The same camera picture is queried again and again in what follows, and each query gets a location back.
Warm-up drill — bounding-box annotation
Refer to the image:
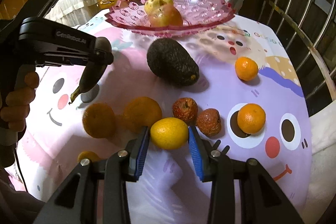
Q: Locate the red yellow apple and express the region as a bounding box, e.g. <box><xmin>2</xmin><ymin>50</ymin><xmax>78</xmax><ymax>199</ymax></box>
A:
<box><xmin>148</xmin><ymin>4</ymin><xmax>183</xmax><ymax>27</ymax></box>

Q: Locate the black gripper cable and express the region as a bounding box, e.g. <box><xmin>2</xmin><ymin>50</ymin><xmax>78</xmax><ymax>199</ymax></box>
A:
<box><xmin>12</xmin><ymin>146</ymin><xmax>29</xmax><ymax>193</ymax></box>

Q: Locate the small orange tangerine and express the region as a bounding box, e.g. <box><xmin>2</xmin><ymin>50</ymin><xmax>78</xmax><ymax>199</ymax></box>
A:
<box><xmin>235</xmin><ymin>57</ymin><xmax>259</xmax><ymax>81</ymax></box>

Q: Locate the left hand on grip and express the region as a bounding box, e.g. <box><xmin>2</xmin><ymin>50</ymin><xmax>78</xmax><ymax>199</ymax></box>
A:
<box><xmin>1</xmin><ymin>71</ymin><xmax>39</xmax><ymax>146</ymax></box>

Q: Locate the dark overripe banana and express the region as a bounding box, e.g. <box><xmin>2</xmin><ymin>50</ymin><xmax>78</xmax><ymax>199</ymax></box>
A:
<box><xmin>69</xmin><ymin>61</ymin><xmax>107</xmax><ymax>104</ymax></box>

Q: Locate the large orange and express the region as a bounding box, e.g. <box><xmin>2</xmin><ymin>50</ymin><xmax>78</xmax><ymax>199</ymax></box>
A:
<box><xmin>123</xmin><ymin>97</ymin><xmax>162</xmax><ymax>133</ymax></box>
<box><xmin>82</xmin><ymin>103</ymin><xmax>116</xmax><ymax>139</ymax></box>

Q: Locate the metal window railing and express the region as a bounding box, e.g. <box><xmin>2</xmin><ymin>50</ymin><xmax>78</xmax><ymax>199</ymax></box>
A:
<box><xmin>253</xmin><ymin>0</ymin><xmax>335</xmax><ymax>103</ymax></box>

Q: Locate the yellow pear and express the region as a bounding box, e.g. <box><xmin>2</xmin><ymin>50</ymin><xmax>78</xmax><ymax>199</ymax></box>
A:
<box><xmin>144</xmin><ymin>0</ymin><xmax>174</xmax><ymax>15</ymax></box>

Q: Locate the cartoon printed bed sheet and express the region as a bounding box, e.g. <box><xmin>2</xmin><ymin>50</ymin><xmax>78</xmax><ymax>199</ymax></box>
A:
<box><xmin>5</xmin><ymin>14</ymin><xmax>311</xmax><ymax>211</ymax></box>

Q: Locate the pink plastic fruit tray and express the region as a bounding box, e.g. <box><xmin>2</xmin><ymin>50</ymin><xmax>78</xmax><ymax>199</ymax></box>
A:
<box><xmin>105</xmin><ymin>0</ymin><xmax>235</xmax><ymax>38</ymax></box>

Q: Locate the small orange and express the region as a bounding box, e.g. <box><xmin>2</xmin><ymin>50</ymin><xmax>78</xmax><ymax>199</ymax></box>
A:
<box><xmin>77</xmin><ymin>151</ymin><xmax>101</xmax><ymax>162</ymax></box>

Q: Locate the yellow lemon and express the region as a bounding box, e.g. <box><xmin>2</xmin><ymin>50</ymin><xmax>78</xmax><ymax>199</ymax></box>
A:
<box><xmin>150</xmin><ymin>117</ymin><xmax>189</xmax><ymax>150</ymax></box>

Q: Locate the dark green avocado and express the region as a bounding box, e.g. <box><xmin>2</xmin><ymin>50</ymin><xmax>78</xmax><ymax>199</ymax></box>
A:
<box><xmin>146</xmin><ymin>38</ymin><xmax>199</xmax><ymax>87</ymax></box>

